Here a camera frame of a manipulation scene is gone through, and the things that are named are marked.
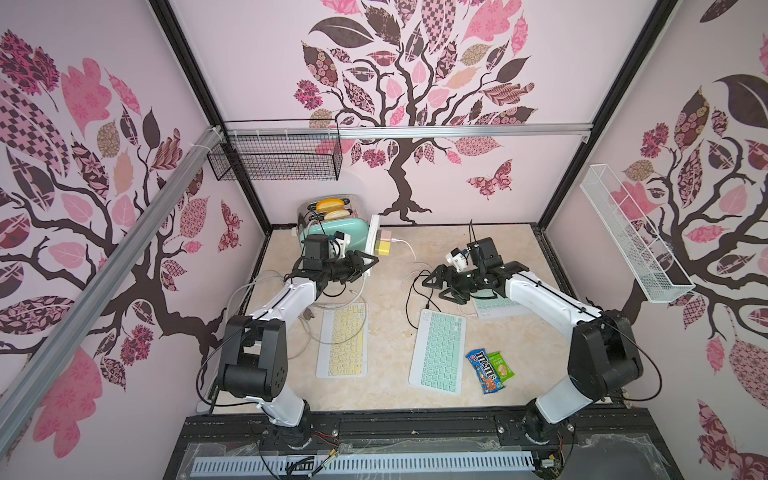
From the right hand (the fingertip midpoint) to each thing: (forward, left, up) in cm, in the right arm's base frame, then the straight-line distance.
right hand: (430, 292), depth 83 cm
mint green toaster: (+29, +32, +5) cm, 43 cm away
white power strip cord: (+17, +66, -17) cm, 70 cm away
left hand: (+8, +16, +3) cm, 18 cm away
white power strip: (+16, +17, +7) cm, 24 cm away
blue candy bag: (-18, -15, -13) cm, 27 cm away
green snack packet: (-16, -20, -14) cm, 29 cm away
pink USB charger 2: (0, +38, -12) cm, 40 cm away
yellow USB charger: (+12, +14, +6) cm, 19 cm away
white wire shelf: (0, -56, +11) cm, 57 cm away
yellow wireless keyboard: (-13, +24, -14) cm, 31 cm away
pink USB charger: (+17, +12, +7) cm, 22 cm away
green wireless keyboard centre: (-14, -2, -15) cm, 21 cm away
